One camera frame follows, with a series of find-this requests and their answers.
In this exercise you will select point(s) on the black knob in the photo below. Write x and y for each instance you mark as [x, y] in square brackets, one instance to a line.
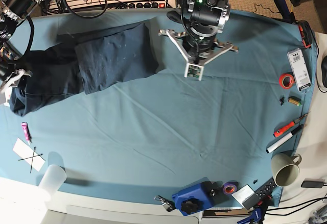
[189, 206]

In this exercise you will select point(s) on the translucent plastic cup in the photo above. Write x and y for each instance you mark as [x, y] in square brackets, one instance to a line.
[52, 180]

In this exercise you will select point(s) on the orange black tool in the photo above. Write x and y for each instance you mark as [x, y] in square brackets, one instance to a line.
[305, 31]

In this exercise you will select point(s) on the blue clamp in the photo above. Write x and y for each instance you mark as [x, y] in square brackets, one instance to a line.
[258, 213]

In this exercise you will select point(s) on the metal carabiner keyring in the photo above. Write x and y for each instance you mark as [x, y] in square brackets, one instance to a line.
[167, 204]

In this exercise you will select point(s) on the black white marker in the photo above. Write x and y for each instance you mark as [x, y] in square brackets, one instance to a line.
[280, 142]

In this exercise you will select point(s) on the blue plastic box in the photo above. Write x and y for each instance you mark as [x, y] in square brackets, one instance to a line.
[203, 193]

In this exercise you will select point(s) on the white paper card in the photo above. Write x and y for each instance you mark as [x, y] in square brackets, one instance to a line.
[24, 151]

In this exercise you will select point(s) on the clear plastic bit case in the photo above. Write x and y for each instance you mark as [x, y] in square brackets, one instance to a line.
[299, 69]

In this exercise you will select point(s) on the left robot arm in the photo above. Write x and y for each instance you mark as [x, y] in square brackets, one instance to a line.
[202, 21]

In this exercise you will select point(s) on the AA battery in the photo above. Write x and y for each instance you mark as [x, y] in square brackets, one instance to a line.
[294, 100]

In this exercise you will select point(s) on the red tape roll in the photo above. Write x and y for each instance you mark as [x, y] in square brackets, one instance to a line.
[286, 81]

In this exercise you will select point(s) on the power strip with red switch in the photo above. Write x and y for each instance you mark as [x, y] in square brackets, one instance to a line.
[152, 5]

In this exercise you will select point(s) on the black power adapter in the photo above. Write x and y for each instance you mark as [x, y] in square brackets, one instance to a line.
[312, 184]

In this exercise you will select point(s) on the light blue table cloth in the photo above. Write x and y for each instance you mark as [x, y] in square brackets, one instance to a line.
[154, 136]

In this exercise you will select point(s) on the computer mouse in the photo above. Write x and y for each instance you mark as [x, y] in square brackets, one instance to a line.
[324, 71]

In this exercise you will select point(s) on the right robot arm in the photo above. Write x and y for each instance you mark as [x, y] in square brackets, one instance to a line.
[13, 14]

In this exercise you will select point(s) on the pink glue tube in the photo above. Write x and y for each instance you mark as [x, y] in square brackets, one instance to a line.
[26, 132]

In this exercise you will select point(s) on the black remote control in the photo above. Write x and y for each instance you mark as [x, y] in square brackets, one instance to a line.
[260, 194]

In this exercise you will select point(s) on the white sticky note pad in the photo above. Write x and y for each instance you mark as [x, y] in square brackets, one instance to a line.
[243, 194]

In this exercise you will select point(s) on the purple tape roll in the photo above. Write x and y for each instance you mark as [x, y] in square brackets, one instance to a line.
[230, 187]

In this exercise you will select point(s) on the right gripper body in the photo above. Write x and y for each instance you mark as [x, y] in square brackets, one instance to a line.
[6, 70]

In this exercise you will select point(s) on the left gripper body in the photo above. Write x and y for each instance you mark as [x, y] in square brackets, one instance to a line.
[199, 37]

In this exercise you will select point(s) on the dark blue T-shirt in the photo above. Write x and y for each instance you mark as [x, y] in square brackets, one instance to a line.
[85, 63]

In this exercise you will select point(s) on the beige ceramic mug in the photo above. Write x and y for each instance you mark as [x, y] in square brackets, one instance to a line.
[285, 169]

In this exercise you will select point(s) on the red handled screwdriver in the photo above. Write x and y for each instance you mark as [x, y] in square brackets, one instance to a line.
[285, 128]

